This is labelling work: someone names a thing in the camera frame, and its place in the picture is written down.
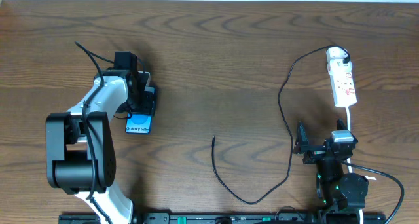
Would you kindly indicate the white USB charger adapter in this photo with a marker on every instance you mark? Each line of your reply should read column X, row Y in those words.
column 337, row 53

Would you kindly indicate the blue Samsung Galaxy smartphone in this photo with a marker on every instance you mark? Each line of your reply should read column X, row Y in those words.
column 140, row 123

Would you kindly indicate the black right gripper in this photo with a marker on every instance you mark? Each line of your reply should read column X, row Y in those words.
column 319, row 152

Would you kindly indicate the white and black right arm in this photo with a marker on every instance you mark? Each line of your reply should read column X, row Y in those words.
column 343, row 194

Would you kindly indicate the white power strip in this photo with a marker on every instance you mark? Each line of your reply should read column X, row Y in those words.
column 342, row 83

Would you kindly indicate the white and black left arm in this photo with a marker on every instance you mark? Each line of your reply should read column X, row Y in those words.
column 80, row 155

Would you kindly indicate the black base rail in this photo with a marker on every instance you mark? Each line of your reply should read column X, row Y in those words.
column 284, row 217

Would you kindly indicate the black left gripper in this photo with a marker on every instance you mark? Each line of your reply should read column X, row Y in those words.
column 146, row 103

